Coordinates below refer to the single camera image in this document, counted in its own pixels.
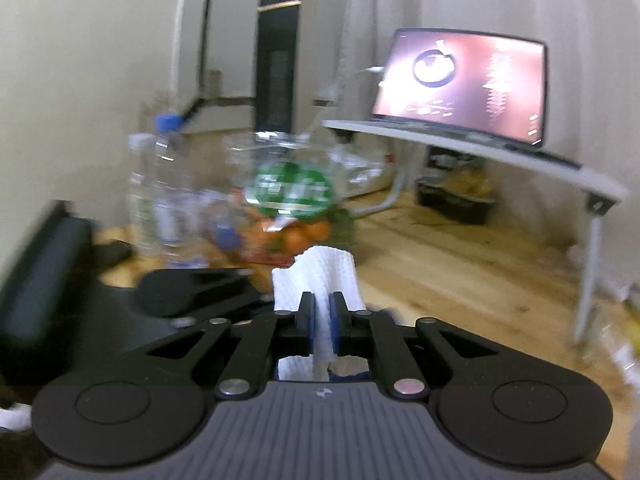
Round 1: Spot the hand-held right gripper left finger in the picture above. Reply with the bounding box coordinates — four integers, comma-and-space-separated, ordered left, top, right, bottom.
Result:
146, 291, 317, 402

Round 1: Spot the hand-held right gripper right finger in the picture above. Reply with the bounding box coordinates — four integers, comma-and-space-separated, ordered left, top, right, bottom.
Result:
328, 291, 502, 404

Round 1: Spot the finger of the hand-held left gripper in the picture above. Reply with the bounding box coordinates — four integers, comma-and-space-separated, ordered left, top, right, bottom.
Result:
134, 267, 277, 322

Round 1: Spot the white paper towel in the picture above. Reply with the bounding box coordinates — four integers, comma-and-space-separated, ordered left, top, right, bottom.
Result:
270, 246, 370, 382

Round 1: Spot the clear plastic container green label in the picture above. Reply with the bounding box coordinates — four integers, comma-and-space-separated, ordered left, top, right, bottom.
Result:
224, 131, 357, 267

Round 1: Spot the clear water bottle blue cap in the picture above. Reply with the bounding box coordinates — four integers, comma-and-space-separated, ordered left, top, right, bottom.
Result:
199, 187, 248, 263
127, 114, 212, 268

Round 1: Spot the clear plastic bag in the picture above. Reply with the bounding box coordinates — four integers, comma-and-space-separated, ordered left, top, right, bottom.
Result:
336, 142, 401, 200

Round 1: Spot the black storage bin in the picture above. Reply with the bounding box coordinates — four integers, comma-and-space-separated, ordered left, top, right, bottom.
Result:
414, 179, 497, 226

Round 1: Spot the white folding table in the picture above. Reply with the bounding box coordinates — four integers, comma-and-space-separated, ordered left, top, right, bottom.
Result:
321, 118, 630, 347

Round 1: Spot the black tower appliance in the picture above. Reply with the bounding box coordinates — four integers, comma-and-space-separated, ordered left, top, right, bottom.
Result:
254, 0, 305, 135

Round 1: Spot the open laptop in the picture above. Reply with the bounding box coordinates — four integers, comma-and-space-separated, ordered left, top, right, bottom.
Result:
371, 28, 549, 152

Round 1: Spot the black wall cable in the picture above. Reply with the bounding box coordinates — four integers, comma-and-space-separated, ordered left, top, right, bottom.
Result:
180, 0, 257, 123

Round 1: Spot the white wall pipe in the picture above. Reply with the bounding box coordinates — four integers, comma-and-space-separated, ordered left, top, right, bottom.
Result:
169, 0, 193, 111

